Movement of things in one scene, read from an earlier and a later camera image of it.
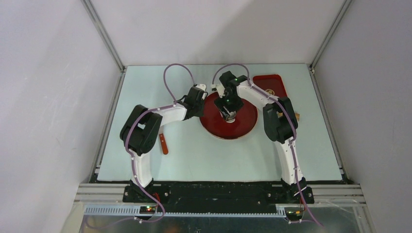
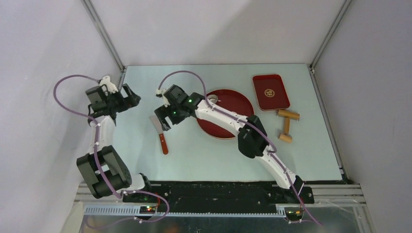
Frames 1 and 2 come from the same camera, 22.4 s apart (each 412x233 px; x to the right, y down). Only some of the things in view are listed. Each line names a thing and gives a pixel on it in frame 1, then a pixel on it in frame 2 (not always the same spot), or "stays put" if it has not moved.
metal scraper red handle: x=163 y=144 stays put
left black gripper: x=199 y=113 → x=132 y=100
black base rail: x=180 y=197 stays put
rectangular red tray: x=272 y=84 stays put
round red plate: x=214 y=124 stays put
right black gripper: x=220 y=103 → x=164 y=111
